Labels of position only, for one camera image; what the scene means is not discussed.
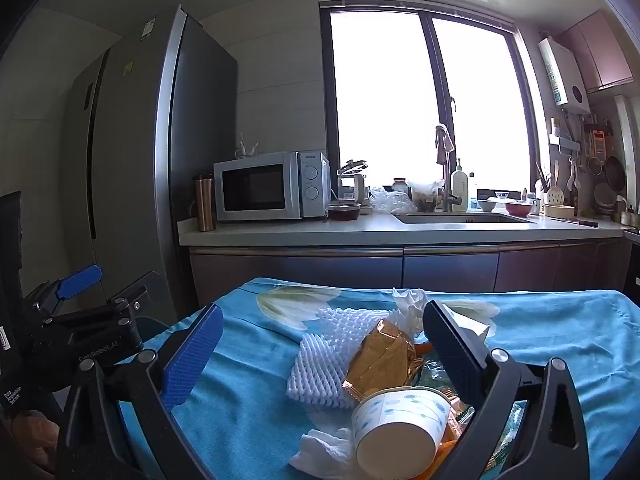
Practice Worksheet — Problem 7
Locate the white soap bottle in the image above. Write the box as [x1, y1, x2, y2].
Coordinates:
[451, 158, 470, 212]

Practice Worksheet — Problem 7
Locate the pink wall cabinet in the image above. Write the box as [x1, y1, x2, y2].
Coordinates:
[555, 10, 635, 95]

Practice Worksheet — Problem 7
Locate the blue floral tablecloth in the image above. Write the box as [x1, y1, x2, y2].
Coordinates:
[117, 277, 640, 480]

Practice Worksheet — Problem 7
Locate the dotted white paper cup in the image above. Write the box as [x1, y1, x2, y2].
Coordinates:
[351, 386, 449, 480]

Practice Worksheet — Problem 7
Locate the white foam fruit net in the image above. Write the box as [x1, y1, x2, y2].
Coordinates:
[286, 332, 362, 412]
[317, 307, 392, 335]

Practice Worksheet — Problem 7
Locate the glass electric kettle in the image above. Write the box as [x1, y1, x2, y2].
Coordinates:
[336, 159, 371, 209]

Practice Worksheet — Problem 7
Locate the hanging black pan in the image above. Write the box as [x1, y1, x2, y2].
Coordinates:
[605, 155, 627, 192]

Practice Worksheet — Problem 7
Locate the large gold foil wrapper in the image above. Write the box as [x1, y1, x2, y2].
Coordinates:
[342, 319, 418, 407]

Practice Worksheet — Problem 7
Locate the utensil holder with utensils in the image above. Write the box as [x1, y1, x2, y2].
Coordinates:
[534, 160, 577, 206]

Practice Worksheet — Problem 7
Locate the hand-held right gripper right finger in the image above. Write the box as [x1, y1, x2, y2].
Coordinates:
[422, 300, 591, 480]

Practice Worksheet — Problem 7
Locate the green clear plastic wrapper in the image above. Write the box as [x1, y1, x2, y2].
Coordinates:
[419, 359, 476, 423]

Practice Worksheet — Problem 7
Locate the white water heater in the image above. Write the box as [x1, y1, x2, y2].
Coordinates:
[537, 35, 592, 114]

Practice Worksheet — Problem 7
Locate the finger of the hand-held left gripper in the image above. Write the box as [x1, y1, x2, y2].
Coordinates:
[45, 271, 162, 332]
[25, 265, 103, 320]

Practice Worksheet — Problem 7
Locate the white microwave oven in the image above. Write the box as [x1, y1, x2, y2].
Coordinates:
[213, 151, 331, 222]

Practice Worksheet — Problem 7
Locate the steel faucet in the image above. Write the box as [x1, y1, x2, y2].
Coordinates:
[435, 125, 463, 212]

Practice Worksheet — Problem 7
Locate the clear plastic bag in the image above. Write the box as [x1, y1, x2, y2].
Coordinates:
[370, 185, 416, 214]

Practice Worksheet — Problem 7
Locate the copper thermos flask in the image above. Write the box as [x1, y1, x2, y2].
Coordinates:
[193, 174, 217, 232]

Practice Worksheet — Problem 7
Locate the kitchen window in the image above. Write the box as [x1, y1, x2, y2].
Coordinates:
[319, 0, 547, 202]

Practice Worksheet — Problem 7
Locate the grey wall rack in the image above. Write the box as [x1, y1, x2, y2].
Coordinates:
[549, 117, 581, 154]

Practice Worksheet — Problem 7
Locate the small orange peel piece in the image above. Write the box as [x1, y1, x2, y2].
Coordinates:
[434, 430, 458, 463]

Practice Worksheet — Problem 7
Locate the white tissue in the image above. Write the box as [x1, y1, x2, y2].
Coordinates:
[289, 427, 362, 474]
[392, 287, 432, 337]

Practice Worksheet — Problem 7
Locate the grey refrigerator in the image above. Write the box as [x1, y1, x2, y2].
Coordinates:
[60, 4, 239, 322]

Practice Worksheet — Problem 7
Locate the kitchen base cabinet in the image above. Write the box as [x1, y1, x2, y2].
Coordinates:
[177, 207, 640, 307]

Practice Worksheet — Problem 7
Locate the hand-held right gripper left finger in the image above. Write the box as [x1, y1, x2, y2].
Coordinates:
[55, 304, 224, 480]

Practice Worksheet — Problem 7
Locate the person's left hand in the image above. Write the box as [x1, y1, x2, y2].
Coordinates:
[0, 409, 62, 473]

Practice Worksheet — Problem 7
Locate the dark lidded bowl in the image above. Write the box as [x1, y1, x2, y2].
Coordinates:
[326, 201, 362, 221]

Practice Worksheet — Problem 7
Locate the steel sink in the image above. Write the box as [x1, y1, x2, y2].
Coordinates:
[392, 211, 536, 225]

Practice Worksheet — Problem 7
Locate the brown cloth on faucet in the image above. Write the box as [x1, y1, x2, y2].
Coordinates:
[435, 124, 455, 166]

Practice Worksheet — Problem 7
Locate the white figurine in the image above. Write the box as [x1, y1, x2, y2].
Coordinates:
[236, 132, 260, 158]

